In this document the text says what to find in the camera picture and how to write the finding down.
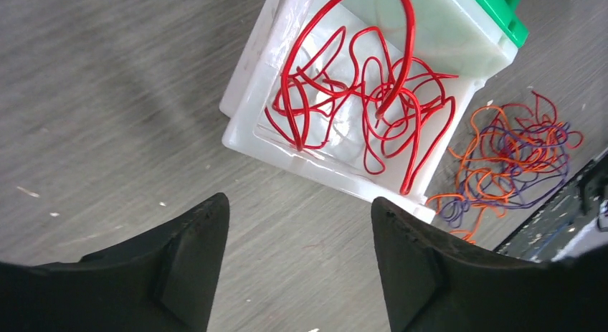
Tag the green plastic bin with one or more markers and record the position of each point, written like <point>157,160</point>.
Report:
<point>503,13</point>

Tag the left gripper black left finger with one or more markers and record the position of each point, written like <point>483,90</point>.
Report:
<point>164,279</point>

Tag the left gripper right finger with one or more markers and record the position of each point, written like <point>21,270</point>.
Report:
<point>434,281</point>

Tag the white plastic bin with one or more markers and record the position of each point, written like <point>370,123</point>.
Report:
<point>362,96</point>

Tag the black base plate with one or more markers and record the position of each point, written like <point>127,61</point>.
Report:
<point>578,207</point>

